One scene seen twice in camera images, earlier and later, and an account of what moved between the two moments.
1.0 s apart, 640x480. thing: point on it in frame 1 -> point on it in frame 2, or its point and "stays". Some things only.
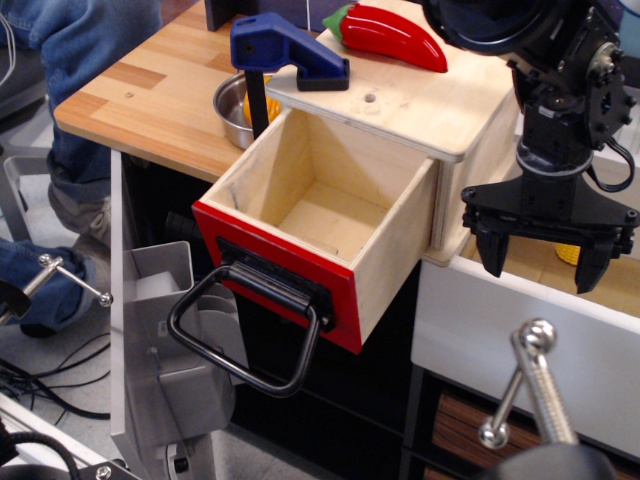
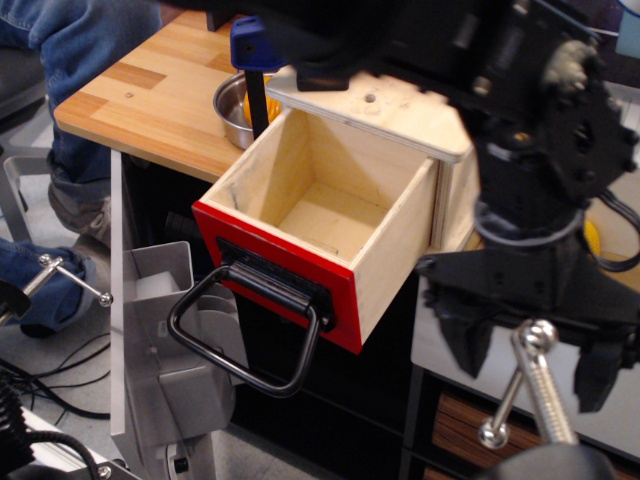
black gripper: [563, 206] -> [561, 286]
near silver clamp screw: [532, 343] stays
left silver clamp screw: [55, 264] stays
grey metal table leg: [175, 356] stays
